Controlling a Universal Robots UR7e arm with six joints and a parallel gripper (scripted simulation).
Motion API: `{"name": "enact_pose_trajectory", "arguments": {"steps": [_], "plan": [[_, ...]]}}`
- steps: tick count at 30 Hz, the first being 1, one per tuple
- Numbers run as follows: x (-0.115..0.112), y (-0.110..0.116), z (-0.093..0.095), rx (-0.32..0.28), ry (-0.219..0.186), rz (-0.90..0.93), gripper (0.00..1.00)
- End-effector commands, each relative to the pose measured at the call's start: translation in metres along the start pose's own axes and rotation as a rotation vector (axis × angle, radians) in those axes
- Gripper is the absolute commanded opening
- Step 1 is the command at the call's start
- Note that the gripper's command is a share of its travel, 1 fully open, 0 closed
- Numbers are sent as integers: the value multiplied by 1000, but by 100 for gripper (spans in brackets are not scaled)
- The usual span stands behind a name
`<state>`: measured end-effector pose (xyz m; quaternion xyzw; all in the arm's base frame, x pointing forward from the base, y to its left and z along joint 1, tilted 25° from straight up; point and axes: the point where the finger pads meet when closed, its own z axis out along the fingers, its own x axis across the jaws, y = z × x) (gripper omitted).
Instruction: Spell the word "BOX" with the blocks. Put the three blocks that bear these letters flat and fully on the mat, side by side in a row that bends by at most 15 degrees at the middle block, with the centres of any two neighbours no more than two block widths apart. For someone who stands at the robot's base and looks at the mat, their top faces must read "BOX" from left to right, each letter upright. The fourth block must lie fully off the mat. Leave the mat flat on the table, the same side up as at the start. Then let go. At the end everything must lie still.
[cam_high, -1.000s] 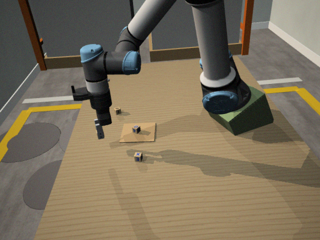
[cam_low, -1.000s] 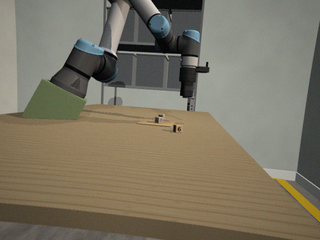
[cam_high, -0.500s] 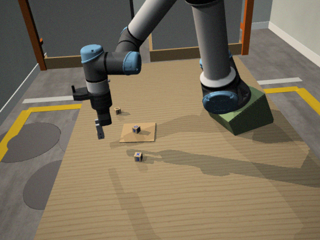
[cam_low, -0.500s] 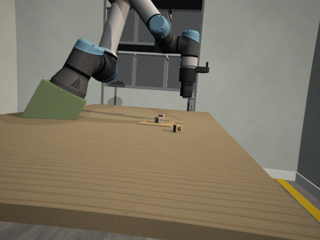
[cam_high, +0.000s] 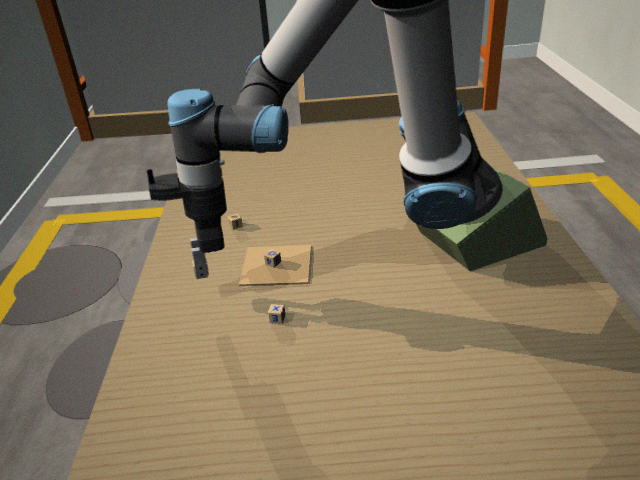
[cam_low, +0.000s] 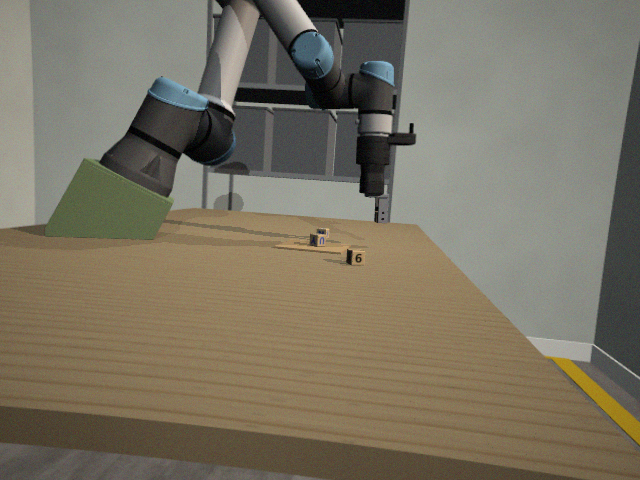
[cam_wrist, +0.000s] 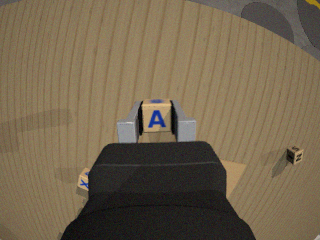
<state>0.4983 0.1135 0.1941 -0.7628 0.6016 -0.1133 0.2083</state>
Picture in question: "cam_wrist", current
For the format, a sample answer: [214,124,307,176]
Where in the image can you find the wooden letter block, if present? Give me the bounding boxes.
[77,167,90,191]
[286,145,303,165]
[141,99,171,133]

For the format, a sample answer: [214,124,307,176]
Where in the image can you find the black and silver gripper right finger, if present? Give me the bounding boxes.
[170,100,196,142]

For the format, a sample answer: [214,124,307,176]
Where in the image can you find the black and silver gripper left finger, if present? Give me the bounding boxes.
[116,101,143,143]

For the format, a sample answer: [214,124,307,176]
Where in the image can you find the tan flat mat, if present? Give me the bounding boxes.
[220,159,246,199]

